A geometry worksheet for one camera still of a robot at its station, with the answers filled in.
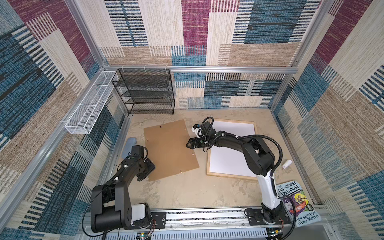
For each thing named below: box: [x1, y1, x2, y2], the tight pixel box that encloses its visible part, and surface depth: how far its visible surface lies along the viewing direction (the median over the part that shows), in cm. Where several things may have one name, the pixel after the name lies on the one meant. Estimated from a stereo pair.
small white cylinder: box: [281, 159, 292, 170], surface depth 91 cm
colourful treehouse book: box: [276, 180, 322, 228], surface depth 76 cm
